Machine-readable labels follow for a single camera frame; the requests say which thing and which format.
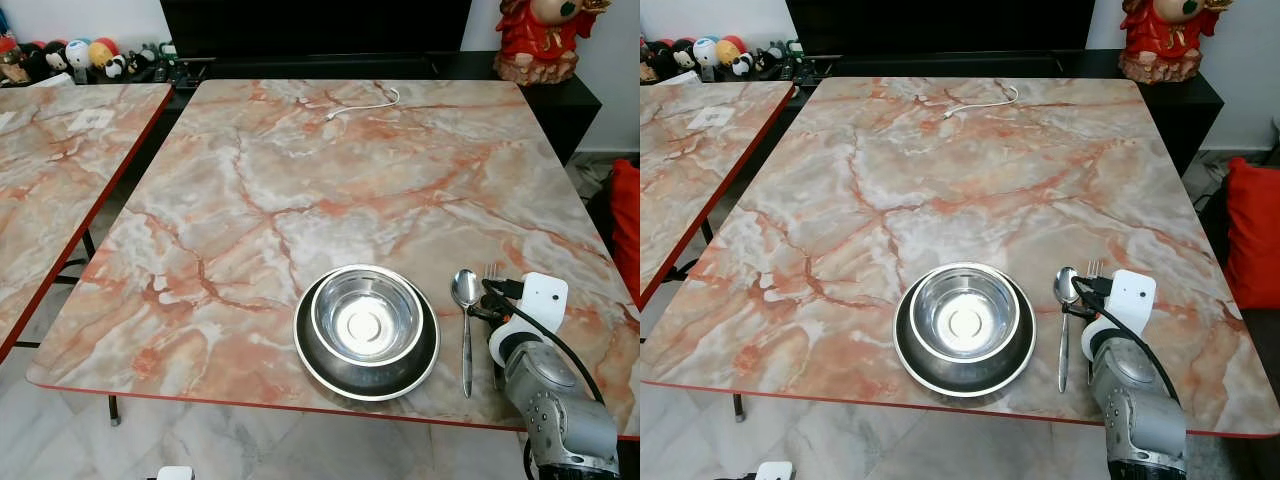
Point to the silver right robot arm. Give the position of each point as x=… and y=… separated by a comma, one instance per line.
x=1140, y=415
x=560, y=415

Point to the steel fork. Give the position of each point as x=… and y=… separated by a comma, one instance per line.
x=1094, y=267
x=492, y=270

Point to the steel spoon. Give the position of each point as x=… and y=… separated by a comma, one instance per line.
x=465, y=288
x=1066, y=285

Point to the shiny steel bowl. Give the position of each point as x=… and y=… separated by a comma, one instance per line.
x=965, y=316
x=365, y=318

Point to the red cushion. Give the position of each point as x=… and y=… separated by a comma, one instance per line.
x=627, y=230
x=1255, y=235

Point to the red figurine statue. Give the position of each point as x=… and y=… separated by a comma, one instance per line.
x=540, y=40
x=1165, y=40

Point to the black table leg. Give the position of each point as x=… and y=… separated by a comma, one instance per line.
x=739, y=406
x=114, y=410

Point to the black television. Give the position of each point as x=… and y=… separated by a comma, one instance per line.
x=940, y=25
x=315, y=25

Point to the white and blue plush toy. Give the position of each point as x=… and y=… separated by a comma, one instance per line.
x=705, y=51
x=78, y=52

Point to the small panda plush toy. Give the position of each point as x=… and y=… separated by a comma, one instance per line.
x=114, y=67
x=742, y=65

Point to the yellow and red plush toy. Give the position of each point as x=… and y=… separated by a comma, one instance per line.
x=730, y=49
x=103, y=50

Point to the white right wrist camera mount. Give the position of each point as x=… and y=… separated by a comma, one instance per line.
x=543, y=298
x=1132, y=294

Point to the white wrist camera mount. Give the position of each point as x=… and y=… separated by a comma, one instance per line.
x=543, y=298
x=175, y=473
x=1132, y=294
x=775, y=471

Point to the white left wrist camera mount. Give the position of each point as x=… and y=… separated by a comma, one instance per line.
x=175, y=473
x=775, y=471

